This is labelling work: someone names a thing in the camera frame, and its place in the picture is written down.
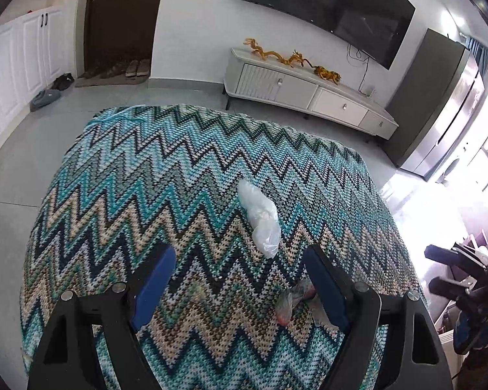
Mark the brown doormat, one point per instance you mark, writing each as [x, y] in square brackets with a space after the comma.
[105, 81]

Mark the grey refrigerator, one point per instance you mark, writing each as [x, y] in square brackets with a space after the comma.
[423, 89]

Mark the long golden dragon figurine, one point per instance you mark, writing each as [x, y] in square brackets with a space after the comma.
[264, 53]

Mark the white power strip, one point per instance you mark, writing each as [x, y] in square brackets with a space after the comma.
[367, 90]

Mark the white TV cabinet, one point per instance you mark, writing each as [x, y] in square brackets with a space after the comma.
[337, 103]

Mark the black flat television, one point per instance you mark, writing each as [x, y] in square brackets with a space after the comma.
[329, 4]

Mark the person's right hand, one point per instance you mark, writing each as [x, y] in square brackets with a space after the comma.
[469, 329]

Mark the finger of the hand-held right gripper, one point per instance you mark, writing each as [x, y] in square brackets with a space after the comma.
[447, 254]
[447, 286]

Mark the crouching golden figurine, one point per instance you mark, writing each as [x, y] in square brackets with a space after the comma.
[327, 74]

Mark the black shoes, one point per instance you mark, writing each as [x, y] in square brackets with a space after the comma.
[63, 82]

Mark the stainless steel refrigerator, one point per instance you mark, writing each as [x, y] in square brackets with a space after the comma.
[451, 122]

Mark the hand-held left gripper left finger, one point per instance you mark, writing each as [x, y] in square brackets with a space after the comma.
[154, 284]

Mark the zigzag knitted blanket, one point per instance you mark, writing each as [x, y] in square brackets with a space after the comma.
[187, 170]

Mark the blue curtain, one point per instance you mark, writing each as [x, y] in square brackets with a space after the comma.
[480, 55]

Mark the dark brown door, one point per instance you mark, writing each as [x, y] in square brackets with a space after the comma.
[122, 16]

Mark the brown shoes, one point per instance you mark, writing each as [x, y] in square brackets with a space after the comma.
[105, 71]

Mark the grey slippers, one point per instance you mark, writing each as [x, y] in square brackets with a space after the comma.
[44, 99]

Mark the white wall cabinets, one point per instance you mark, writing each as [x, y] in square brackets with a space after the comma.
[20, 73]

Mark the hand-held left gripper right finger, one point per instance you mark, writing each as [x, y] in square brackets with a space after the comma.
[325, 288]

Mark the clear wrapper with red print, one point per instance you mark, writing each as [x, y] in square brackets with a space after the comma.
[292, 296]

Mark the clear plastic bag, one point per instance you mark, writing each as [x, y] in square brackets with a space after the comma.
[260, 215]

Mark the beige shoe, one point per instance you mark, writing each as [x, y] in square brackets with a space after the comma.
[131, 68]
[144, 67]

